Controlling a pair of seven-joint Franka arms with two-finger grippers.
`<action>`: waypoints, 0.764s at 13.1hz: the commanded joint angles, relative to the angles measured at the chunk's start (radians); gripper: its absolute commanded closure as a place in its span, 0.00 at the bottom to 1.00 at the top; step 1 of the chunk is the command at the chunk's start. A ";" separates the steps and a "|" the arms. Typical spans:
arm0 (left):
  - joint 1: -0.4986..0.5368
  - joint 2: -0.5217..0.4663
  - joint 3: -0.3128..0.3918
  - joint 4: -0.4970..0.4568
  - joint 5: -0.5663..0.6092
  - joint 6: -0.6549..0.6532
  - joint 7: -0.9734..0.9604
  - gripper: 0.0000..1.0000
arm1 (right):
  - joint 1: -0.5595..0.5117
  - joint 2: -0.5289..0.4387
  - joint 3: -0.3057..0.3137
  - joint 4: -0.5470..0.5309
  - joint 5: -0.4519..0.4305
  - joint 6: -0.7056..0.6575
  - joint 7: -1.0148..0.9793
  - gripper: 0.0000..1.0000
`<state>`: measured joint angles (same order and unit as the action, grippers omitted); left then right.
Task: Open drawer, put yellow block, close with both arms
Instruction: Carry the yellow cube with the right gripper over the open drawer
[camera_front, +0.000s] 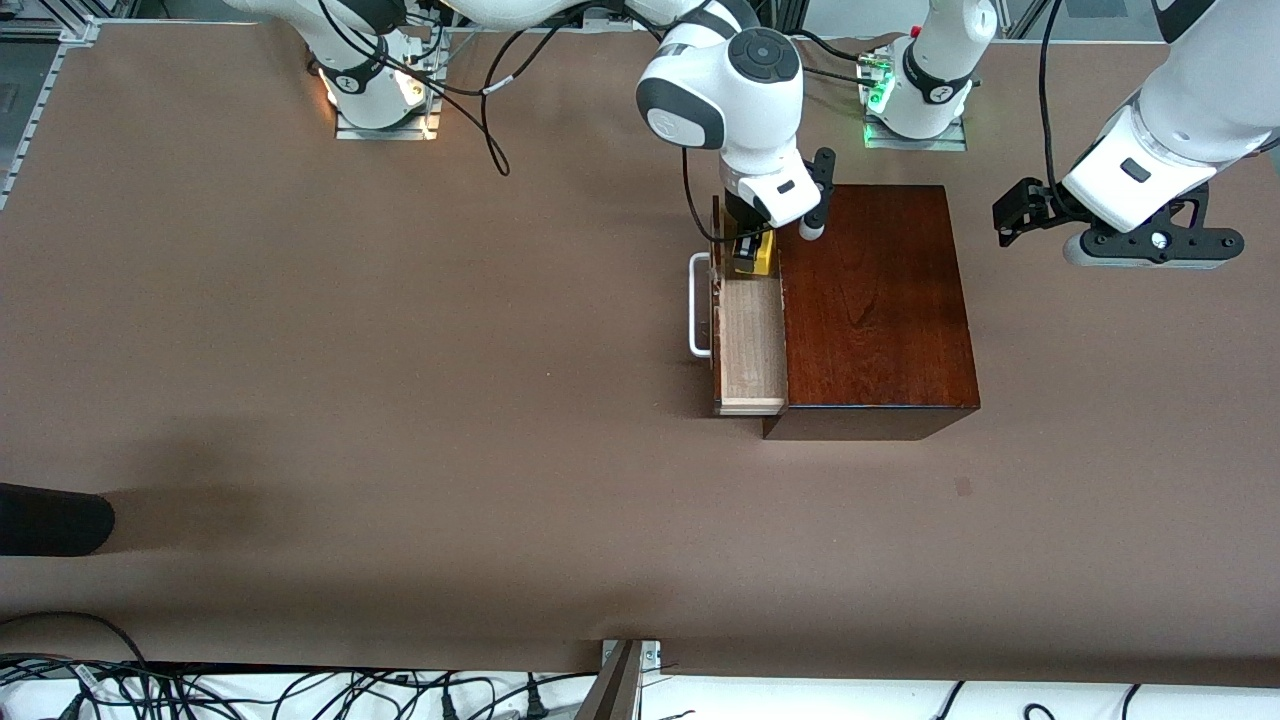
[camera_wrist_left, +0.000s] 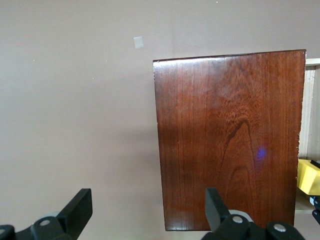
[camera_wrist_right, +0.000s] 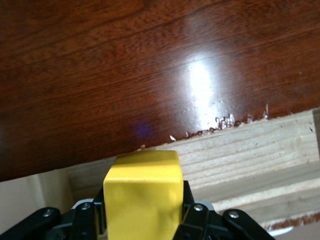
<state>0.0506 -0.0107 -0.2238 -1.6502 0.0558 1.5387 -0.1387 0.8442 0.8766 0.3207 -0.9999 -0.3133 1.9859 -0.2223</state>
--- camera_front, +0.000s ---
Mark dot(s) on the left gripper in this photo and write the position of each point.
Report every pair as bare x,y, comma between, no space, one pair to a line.
1047,206

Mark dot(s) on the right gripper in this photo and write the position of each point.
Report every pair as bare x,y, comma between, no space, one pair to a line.
741,216

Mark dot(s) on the yellow cube block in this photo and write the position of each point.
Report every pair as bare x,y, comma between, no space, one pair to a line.
767,256

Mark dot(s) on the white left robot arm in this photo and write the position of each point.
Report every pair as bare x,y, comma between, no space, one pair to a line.
925,115

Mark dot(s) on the dark wooden drawer box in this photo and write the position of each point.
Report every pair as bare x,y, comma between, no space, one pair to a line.
880,320

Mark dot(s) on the black equipment box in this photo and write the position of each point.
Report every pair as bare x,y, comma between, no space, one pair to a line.
790,15

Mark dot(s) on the brown table cover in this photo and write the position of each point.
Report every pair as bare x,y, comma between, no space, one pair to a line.
500,450

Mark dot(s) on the white lower shelf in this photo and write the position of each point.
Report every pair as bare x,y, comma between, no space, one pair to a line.
800,702

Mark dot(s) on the dark grey metal bar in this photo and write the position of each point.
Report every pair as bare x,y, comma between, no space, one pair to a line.
612,690

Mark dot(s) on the black rounded object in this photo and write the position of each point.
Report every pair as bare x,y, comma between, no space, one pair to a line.
50,520

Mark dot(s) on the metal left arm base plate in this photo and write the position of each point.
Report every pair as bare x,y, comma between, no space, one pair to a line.
915,143

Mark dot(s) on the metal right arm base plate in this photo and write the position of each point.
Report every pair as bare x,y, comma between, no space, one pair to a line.
400,132

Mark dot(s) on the silver metal bracket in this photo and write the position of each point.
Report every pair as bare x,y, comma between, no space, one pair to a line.
650,652

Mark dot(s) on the aluminium frame rail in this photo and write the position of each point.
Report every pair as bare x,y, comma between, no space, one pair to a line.
35,120

